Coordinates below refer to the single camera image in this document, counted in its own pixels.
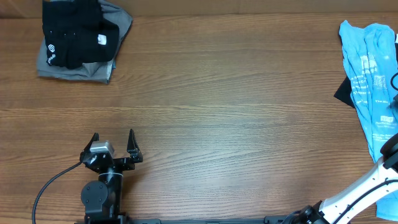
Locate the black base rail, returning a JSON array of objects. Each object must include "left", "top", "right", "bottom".
[{"left": 76, "top": 214, "right": 297, "bottom": 224}]

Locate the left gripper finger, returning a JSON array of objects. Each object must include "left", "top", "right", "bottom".
[
  {"left": 83, "top": 133, "right": 99, "bottom": 152},
  {"left": 126, "top": 129, "right": 140, "bottom": 156}
]

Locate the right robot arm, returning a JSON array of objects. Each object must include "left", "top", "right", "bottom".
[{"left": 292, "top": 135, "right": 397, "bottom": 224}]

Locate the black garment at right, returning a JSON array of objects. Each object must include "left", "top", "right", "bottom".
[{"left": 333, "top": 77, "right": 355, "bottom": 108}]

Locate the light blue t-shirt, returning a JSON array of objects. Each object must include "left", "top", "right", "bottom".
[{"left": 338, "top": 20, "right": 398, "bottom": 222}]

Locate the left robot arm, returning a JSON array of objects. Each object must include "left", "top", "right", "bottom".
[{"left": 80, "top": 129, "right": 143, "bottom": 224}]

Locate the grey folded garment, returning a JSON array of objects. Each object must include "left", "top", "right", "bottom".
[{"left": 37, "top": 0, "right": 133, "bottom": 84}]

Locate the black folded garment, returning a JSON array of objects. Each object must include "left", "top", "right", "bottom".
[{"left": 42, "top": 0, "right": 119, "bottom": 69}]

